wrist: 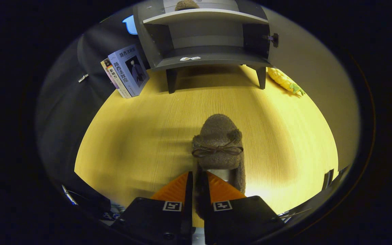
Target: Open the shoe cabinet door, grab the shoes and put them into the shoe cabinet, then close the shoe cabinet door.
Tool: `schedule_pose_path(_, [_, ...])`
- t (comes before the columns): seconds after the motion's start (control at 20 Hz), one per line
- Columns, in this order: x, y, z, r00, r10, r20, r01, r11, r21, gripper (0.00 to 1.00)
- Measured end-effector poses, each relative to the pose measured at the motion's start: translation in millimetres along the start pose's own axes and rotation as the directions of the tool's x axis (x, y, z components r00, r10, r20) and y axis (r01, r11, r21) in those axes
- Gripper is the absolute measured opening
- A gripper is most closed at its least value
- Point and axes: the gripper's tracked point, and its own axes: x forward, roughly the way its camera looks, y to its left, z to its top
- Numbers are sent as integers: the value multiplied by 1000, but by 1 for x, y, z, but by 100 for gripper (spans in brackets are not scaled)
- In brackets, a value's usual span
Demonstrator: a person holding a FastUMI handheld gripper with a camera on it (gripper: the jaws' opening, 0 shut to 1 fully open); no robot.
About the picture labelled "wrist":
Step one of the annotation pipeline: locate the purple book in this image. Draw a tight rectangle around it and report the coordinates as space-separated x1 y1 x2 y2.
108 44 150 97

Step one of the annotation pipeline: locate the yellow pineapple plush toy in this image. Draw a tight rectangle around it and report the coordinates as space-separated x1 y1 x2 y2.
267 67 306 96

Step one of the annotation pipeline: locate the black backdrop cloth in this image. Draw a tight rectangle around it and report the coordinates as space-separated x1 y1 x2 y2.
36 7 149 211

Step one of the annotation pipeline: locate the white and yellow book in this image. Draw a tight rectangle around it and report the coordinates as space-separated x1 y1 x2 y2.
101 59 132 99

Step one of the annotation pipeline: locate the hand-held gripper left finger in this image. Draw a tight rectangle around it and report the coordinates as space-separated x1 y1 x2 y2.
113 171 194 245

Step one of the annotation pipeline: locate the grey shoe cabinet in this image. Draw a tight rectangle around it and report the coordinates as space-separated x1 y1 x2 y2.
133 0 280 94

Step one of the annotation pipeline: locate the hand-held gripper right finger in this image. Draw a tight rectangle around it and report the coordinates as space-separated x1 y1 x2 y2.
201 171 285 245

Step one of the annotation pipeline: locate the brown fuzzy shoe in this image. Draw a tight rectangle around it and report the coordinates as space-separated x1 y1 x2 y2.
175 0 200 11
192 114 246 220

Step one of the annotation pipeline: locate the small black upright block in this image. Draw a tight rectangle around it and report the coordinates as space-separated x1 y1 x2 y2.
322 168 334 191

